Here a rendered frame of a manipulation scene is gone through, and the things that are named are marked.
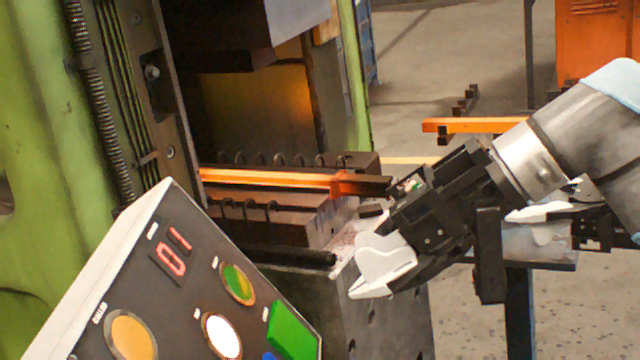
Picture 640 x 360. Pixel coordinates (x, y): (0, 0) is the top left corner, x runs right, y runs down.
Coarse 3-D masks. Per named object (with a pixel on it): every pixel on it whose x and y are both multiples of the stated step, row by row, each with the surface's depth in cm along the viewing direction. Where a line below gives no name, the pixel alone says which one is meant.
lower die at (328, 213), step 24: (216, 168) 141; (240, 168) 139; (264, 168) 137; (288, 168) 135; (312, 168) 133; (216, 192) 130; (240, 192) 128; (264, 192) 127; (288, 192) 125; (312, 192) 123; (216, 216) 123; (240, 216) 121; (264, 216) 119; (288, 216) 118; (312, 216) 116; (336, 216) 124; (240, 240) 122; (264, 240) 119; (288, 240) 117; (312, 240) 117
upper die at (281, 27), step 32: (160, 0) 109; (192, 0) 106; (224, 0) 103; (256, 0) 101; (288, 0) 106; (320, 0) 115; (192, 32) 108; (224, 32) 106; (256, 32) 103; (288, 32) 106
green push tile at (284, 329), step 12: (276, 300) 82; (276, 312) 80; (288, 312) 83; (276, 324) 78; (288, 324) 81; (300, 324) 83; (276, 336) 77; (288, 336) 79; (300, 336) 81; (312, 336) 84; (276, 348) 76; (288, 348) 77; (300, 348) 80; (312, 348) 82
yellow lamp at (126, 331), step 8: (120, 320) 57; (128, 320) 58; (112, 328) 56; (120, 328) 56; (128, 328) 57; (136, 328) 58; (120, 336) 56; (128, 336) 57; (136, 336) 57; (144, 336) 58; (120, 344) 55; (128, 344) 56; (136, 344) 57; (144, 344) 58; (152, 344) 59; (120, 352) 55; (128, 352) 55; (136, 352) 56; (144, 352) 57; (152, 352) 58
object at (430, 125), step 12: (432, 120) 147; (444, 120) 146; (456, 120) 145; (468, 120) 144; (480, 120) 143; (492, 120) 141; (504, 120) 140; (516, 120) 139; (432, 132) 147; (456, 132) 145; (468, 132) 144; (480, 132) 142; (492, 132) 141; (504, 132) 140
